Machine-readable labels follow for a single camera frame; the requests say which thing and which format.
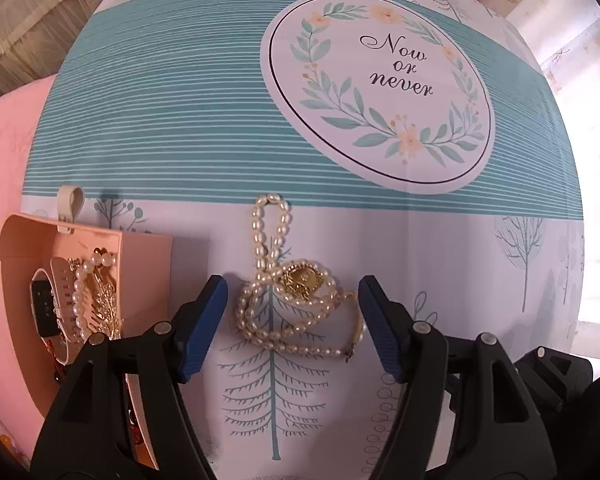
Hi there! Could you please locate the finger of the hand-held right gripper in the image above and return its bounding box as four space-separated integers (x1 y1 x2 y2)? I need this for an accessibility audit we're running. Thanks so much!
512 346 595 413

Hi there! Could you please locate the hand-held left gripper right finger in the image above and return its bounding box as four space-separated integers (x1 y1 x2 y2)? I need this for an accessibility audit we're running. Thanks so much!
357 275 571 480

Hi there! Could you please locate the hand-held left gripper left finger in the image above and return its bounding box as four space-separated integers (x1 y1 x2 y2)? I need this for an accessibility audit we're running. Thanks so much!
30 275 229 480

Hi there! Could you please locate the pink plastic box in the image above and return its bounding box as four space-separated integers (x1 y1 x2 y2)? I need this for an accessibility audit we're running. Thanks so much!
0 213 174 471

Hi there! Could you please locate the long pearl necklace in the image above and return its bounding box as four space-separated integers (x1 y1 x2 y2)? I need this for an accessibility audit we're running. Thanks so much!
236 194 367 364

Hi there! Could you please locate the gold pendant chain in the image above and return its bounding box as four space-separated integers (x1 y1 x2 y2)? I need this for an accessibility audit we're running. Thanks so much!
275 261 333 307

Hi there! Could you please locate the gold leaf bracelet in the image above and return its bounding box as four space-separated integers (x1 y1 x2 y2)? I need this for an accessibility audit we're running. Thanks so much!
67 246 124 342

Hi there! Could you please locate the white pearl bracelet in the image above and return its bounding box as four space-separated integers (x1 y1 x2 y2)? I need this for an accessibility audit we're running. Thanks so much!
71 251 117 342

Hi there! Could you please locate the pink strap smartwatch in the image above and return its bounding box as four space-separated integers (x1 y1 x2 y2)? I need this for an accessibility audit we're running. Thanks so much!
30 185 88 366

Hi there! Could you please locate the tree print tablecloth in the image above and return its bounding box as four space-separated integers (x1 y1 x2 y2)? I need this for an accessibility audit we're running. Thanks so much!
20 0 587 480

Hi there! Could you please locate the pink fluffy blanket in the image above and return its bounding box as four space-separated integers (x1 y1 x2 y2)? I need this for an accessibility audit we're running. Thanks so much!
0 79 57 461

